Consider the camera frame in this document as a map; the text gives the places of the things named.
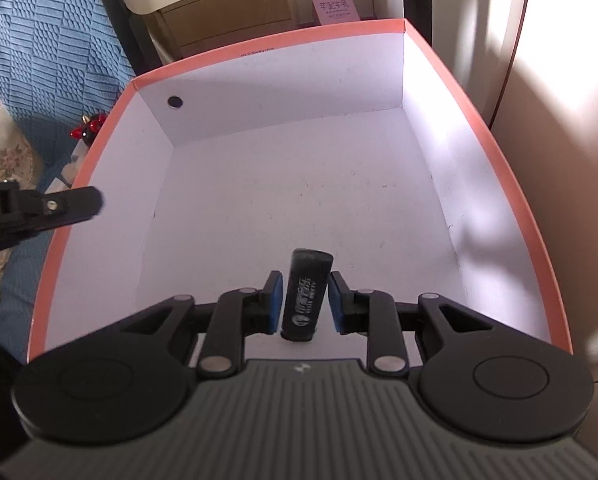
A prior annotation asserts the pink paper note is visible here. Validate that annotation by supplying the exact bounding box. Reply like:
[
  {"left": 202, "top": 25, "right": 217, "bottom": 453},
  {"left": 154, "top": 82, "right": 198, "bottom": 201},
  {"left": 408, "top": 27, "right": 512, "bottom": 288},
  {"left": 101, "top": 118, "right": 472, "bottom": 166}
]
[{"left": 308, "top": 0, "right": 363, "bottom": 26}]

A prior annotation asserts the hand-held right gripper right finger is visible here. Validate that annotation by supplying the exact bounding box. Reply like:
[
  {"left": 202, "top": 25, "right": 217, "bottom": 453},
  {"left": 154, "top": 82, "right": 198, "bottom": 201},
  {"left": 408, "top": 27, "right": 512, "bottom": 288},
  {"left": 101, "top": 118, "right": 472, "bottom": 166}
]
[{"left": 328, "top": 271, "right": 494, "bottom": 378}]

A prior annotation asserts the blue textured sofa cover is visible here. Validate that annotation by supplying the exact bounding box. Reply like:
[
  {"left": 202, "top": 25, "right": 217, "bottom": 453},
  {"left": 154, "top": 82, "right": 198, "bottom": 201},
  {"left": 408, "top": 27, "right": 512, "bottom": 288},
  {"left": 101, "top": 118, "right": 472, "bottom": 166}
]
[{"left": 0, "top": 0, "right": 136, "bottom": 346}]

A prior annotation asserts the cream floral lace cloth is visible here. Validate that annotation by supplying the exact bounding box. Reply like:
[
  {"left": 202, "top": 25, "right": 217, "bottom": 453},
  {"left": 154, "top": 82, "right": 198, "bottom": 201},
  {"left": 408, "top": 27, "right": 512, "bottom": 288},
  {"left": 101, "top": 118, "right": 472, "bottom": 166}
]
[{"left": 0, "top": 67, "right": 46, "bottom": 311}]

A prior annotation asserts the pink cardboard box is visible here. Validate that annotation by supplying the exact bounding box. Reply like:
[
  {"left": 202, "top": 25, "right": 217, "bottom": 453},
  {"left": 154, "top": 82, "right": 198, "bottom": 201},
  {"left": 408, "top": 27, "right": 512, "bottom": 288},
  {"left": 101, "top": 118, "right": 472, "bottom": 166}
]
[{"left": 26, "top": 17, "right": 574, "bottom": 366}]

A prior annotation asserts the black usb stick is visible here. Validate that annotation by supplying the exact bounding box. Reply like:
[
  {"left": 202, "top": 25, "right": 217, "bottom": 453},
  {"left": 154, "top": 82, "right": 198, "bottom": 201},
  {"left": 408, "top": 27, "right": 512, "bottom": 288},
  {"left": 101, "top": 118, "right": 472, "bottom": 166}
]
[{"left": 280, "top": 247, "right": 335, "bottom": 343}]

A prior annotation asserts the red lion figurine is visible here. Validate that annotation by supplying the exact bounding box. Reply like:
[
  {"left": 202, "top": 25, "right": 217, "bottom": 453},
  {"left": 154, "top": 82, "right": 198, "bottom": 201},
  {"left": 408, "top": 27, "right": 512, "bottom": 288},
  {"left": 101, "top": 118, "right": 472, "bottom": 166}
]
[{"left": 70, "top": 114, "right": 108, "bottom": 141}]

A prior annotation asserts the wooden cabinet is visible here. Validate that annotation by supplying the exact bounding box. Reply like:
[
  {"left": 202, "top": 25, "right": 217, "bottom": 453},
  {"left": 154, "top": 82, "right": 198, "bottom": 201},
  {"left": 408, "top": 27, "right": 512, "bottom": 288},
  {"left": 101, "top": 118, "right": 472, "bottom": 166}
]
[{"left": 146, "top": 0, "right": 300, "bottom": 61}]

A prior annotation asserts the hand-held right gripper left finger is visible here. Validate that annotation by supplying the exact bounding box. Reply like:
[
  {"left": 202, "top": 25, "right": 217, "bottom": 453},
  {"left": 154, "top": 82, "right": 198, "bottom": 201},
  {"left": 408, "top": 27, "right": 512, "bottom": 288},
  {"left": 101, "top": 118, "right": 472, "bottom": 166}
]
[{"left": 114, "top": 270, "right": 285, "bottom": 380}]

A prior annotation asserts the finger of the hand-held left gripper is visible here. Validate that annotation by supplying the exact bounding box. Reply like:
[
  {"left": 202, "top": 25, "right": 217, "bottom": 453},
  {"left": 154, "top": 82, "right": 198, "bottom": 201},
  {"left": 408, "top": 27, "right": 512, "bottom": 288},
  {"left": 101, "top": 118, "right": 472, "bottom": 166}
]
[{"left": 18, "top": 186, "right": 105, "bottom": 234}]

